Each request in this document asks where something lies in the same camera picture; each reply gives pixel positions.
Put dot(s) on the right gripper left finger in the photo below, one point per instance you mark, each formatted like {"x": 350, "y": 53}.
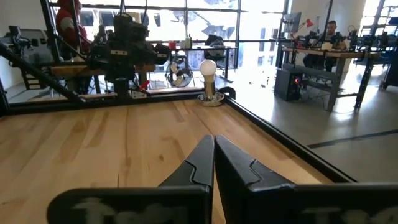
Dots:
{"x": 140, "y": 205}

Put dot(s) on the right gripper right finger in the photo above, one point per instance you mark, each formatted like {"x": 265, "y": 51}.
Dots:
{"x": 280, "y": 205}

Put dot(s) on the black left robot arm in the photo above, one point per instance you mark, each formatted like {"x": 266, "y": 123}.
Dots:
{"x": 121, "y": 87}

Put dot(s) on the red cup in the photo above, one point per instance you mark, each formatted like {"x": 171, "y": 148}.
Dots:
{"x": 172, "y": 45}

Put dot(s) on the black floor fan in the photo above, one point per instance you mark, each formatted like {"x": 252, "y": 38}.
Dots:
{"x": 179, "y": 73}

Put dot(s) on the wooden top table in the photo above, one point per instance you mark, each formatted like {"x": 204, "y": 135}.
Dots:
{"x": 74, "y": 70}

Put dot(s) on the small bottle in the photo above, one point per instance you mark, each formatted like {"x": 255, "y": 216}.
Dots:
{"x": 188, "y": 43}

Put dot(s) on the black table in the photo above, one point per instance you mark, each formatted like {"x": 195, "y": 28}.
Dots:
{"x": 202, "y": 48}

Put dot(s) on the person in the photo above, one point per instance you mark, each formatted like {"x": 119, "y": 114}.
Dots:
{"x": 66, "y": 25}
{"x": 332, "y": 29}

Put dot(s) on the white bulb chrome lamp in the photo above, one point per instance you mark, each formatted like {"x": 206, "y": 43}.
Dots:
{"x": 207, "y": 67}

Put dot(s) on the black office chair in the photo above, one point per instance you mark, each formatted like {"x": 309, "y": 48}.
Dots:
{"x": 215, "y": 42}

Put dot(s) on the grey equipment panel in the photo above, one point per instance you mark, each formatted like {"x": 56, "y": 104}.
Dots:
{"x": 37, "y": 53}

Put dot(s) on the black corner clamp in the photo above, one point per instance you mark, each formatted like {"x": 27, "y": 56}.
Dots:
{"x": 230, "y": 91}

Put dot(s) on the black computer tower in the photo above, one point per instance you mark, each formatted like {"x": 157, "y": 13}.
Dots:
{"x": 287, "y": 85}

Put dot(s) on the grey metal bench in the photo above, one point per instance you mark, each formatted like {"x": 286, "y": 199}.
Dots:
{"x": 332, "y": 93}

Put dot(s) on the computer monitor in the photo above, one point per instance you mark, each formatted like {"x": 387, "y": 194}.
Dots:
{"x": 291, "y": 22}

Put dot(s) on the black box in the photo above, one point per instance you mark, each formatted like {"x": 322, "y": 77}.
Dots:
{"x": 391, "y": 71}

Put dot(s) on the red desk lamp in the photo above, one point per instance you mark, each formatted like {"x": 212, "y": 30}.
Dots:
{"x": 309, "y": 22}

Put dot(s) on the black benchtop robot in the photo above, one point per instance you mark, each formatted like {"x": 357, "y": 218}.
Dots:
{"x": 382, "y": 40}

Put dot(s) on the metal bracket with red tab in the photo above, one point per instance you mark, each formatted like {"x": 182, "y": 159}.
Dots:
{"x": 138, "y": 93}

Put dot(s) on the black aluminium table frame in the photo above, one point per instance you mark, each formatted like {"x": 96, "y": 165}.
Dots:
{"x": 280, "y": 136}

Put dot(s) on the black upright post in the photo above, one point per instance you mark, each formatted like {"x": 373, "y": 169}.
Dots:
{"x": 49, "y": 31}

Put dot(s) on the black window frame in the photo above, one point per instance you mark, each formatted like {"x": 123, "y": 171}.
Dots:
{"x": 238, "y": 31}

